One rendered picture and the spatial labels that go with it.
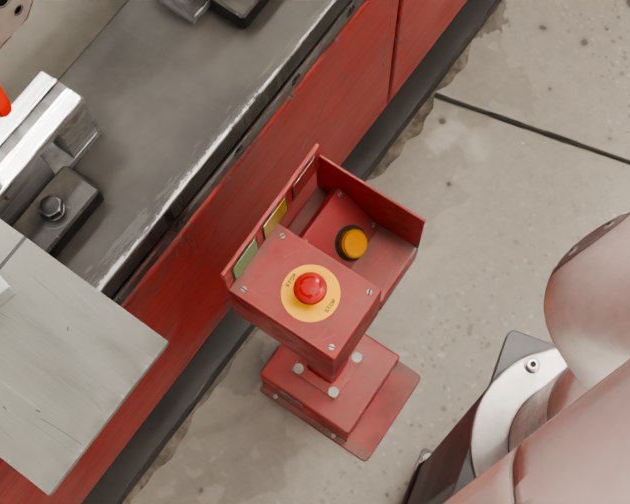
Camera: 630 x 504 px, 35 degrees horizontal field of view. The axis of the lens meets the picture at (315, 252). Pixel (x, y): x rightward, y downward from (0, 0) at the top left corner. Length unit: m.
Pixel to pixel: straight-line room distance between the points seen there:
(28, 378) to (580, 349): 0.59
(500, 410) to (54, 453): 0.42
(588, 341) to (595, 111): 1.68
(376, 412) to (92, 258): 0.94
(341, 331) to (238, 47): 0.36
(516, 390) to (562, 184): 1.21
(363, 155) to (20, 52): 0.79
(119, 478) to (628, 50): 1.38
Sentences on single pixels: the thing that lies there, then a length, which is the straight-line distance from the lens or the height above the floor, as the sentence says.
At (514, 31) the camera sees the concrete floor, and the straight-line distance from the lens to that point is 2.29.
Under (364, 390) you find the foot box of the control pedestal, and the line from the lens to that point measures 1.87.
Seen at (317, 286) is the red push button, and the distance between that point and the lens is 1.19.
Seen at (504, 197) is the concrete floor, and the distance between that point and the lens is 2.12.
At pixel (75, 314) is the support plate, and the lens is 1.02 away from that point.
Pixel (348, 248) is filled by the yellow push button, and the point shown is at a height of 0.73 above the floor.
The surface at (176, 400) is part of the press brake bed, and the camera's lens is 1.96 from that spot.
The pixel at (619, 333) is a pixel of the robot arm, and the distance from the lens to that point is 0.54.
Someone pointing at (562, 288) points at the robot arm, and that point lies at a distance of 0.60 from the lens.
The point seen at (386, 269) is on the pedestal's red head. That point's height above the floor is 0.70.
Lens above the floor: 1.96
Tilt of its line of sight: 72 degrees down
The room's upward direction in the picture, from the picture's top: 3 degrees counter-clockwise
